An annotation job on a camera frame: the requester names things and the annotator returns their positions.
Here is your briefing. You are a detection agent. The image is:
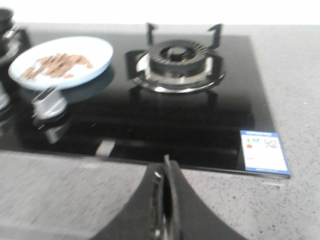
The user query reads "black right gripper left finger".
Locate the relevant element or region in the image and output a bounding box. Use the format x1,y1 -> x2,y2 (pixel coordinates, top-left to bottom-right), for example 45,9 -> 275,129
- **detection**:
92,163 -> 165,240

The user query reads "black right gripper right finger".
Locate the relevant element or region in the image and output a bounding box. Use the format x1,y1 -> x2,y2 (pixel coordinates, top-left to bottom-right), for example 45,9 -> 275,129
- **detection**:
163,154 -> 245,240

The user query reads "light blue plate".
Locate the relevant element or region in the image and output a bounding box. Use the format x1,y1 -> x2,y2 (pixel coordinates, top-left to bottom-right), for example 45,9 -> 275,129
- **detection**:
8,36 -> 114,90

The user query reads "brown meat pieces pile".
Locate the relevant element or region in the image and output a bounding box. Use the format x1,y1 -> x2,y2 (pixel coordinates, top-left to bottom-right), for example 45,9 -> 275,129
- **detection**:
21,53 -> 94,80

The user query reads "blue white energy label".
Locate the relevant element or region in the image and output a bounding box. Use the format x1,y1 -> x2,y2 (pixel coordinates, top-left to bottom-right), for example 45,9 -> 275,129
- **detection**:
240,130 -> 291,176

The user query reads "black glass gas cooktop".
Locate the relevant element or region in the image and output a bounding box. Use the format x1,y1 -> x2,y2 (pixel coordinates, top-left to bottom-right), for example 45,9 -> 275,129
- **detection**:
0,32 -> 290,178

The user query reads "right silver stove knob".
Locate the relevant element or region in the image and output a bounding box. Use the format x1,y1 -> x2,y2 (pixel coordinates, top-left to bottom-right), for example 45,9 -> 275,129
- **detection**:
31,87 -> 68,120

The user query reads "silver stove knob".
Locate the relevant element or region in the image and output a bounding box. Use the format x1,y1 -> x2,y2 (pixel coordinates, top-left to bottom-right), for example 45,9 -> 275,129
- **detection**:
0,82 -> 11,112
31,87 -> 68,120

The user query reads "right black burner grate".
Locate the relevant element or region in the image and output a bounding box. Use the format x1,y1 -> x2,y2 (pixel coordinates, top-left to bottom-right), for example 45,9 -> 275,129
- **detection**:
125,23 -> 226,94

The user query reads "black burner grate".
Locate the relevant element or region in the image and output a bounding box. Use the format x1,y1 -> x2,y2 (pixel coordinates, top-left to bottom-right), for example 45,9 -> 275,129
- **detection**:
125,23 -> 226,94
0,7 -> 28,68

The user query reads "left silver stove knob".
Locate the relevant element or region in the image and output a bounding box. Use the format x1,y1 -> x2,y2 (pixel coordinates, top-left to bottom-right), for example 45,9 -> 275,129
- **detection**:
0,82 -> 11,112

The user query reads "left black burner grate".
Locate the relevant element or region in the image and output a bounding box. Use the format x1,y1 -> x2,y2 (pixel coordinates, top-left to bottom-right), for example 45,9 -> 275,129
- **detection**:
0,7 -> 28,68

